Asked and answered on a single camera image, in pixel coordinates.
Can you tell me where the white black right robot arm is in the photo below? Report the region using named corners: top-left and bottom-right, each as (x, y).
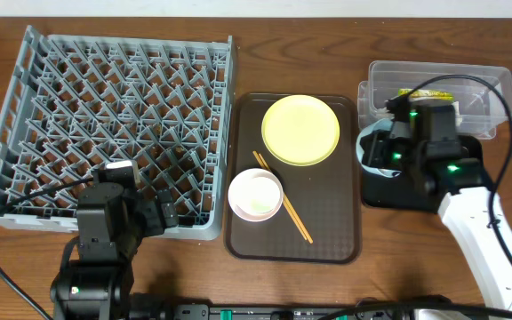
top-left (356, 100), bottom-right (512, 312)

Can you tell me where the wooden chopstick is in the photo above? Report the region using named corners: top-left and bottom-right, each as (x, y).
top-left (257, 152), bottom-right (315, 244)
top-left (252, 150), bottom-right (309, 242)

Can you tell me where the clear plastic bin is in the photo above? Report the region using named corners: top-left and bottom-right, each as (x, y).
top-left (357, 60), bottom-right (512, 140)

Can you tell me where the blue bowl with rice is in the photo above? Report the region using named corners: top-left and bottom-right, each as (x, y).
top-left (355, 117), bottom-right (402, 179)

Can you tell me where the black plastic tray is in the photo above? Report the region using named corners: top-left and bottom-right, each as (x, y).
top-left (358, 130), bottom-right (492, 212)

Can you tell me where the pink bowl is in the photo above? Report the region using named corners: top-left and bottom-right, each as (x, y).
top-left (228, 168), bottom-right (284, 222)

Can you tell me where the white napkin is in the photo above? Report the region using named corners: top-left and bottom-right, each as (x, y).
top-left (377, 101), bottom-right (463, 128)

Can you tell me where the yellow round plate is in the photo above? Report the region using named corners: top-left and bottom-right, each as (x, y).
top-left (261, 95), bottom-right (340, 166)

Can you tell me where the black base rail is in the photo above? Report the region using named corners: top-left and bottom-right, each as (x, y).
top-left (126, 302), bottom-right (512, 320)

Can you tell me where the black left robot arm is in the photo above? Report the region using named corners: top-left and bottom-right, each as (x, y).
top-left (51, 182), bottom-right (179, 319)

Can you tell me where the wooden chopstick right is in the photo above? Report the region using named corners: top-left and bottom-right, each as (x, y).
top-left (257, 152), bottom-right (315, 244)

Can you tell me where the brown serving tray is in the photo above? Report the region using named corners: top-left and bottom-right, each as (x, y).
top-left (224, 93), bottom-right (361, 264)

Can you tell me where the grey plastic dish rack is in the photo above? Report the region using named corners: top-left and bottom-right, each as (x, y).
top-left (0, 27), bottom-right (236, 240)

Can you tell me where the wooden chopstick left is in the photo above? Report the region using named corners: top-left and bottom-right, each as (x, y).
top-left (252, 150), bottom-right (309, 242)

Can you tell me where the green snack wrapper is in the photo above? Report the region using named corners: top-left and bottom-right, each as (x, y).
top-left (409, 89), bottom-right (454, 101)

